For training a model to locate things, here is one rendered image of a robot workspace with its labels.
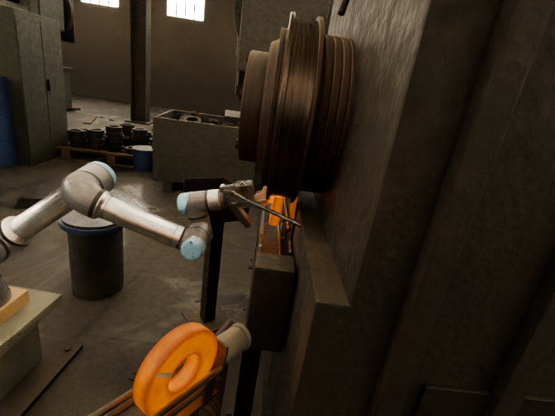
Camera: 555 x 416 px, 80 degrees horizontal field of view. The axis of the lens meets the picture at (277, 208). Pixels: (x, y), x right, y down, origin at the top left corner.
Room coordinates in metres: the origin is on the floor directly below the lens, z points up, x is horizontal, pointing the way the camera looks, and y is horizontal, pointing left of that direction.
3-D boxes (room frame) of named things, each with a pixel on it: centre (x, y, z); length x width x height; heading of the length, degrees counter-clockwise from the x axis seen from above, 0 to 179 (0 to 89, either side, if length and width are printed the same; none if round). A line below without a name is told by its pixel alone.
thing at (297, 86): (0.92, 0.01, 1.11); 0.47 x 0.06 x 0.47; 3
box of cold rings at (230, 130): (3.63, 0.84, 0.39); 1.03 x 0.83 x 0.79; 97
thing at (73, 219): (1.54, 0.92, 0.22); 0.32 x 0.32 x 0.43
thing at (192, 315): (1.42, 0.29, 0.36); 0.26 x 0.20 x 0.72; 38
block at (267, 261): (0.69, -0.02, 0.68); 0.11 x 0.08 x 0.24; 93
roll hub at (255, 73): (0.92, 0.11, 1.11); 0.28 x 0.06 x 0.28; 3
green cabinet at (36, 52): (3.67, 2.89, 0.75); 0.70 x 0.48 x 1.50; 3
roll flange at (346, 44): (0.93, -0.07, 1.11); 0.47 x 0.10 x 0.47; 3
